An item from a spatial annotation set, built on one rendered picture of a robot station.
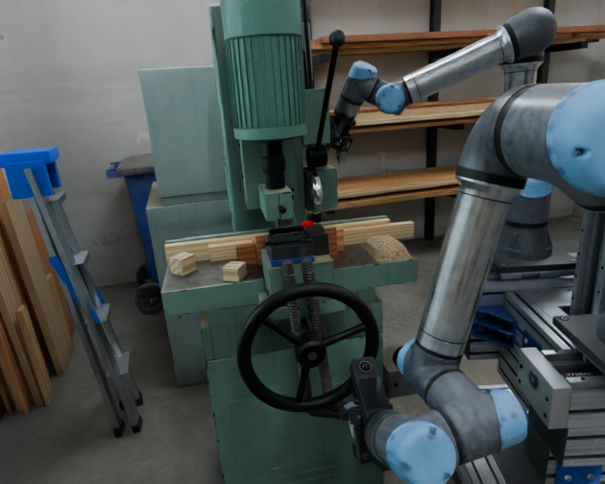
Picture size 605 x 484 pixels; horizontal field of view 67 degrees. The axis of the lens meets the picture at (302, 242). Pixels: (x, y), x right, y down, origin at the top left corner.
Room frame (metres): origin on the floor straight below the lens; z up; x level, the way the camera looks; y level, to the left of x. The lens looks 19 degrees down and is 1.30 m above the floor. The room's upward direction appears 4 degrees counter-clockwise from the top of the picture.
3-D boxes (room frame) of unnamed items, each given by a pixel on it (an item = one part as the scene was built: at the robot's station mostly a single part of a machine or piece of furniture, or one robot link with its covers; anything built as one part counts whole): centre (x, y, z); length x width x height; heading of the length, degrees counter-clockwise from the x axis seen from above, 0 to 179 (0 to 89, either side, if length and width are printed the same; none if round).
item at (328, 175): (1.34, -0.06, 1.02); 0.09 x 0.07 x 0.12; 100
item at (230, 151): (1.41, 0.11, 1.16); 0.22 x 0.22 x 0.72; 10
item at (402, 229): (1.14, -0.03, 0.92); 0.55 x 0.02 x 0.04; 100
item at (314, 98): (1.37, -0.05, 1.23); 0.09 x 0.08 x 0.15; 10
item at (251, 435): (1.25, 0.08, 0.36); 0.58 x 0.45 x 0.71; 10
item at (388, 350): (1.03, -0.22, 0.58); 0.12 x 0.08 x 0.08; 10
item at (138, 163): (2.90, 0.85, 0.48); 0.64 x 0.54 x 0.97; 106
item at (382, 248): (1.09, -0.21, 0.92); 0.14 x 0.09 x 0.04; 10
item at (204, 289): (1.02, 0.03, 0.87); 0.61 x 0.30 x 0.06; 100
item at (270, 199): (1.15, 0.06, 1.03); 0.14 x 0.07 x 0.09; 10
